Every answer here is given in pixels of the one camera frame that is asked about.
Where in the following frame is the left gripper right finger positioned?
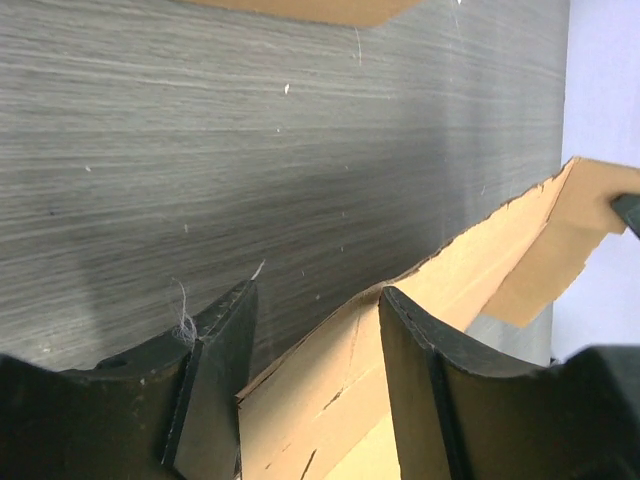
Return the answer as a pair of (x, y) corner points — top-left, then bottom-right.
(379, 287), (639, 479)

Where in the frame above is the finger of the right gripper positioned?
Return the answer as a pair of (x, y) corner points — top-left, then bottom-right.
(610, 193), (640, 239)

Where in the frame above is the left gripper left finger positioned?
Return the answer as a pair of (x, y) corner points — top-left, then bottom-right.
(1, 280), (258, 479)

